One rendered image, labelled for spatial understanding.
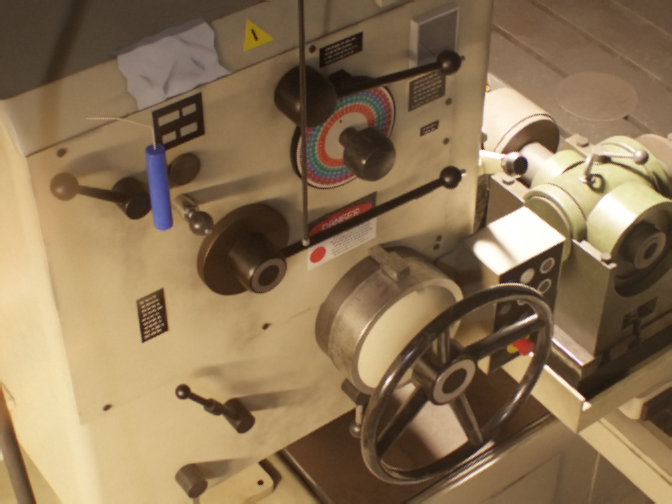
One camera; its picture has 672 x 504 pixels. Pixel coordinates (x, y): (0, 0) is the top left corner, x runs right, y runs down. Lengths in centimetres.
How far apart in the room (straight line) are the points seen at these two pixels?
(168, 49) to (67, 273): 32
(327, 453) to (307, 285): 87
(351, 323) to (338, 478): 82
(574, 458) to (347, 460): 61
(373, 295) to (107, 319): 43
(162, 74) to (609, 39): 189
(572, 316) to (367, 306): 62
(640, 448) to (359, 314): 95
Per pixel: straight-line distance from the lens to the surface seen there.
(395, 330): 204
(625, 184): 247
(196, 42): 171
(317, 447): 286
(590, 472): 330
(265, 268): 183
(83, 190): 163
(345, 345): 206
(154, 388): 198
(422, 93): 196
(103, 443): 201
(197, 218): 173
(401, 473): 209
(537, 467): 307
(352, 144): 182
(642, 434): 284
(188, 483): 213
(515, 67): 326
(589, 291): 247
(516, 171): 215
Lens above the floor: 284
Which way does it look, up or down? 43 degrees down
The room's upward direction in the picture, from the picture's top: straight up
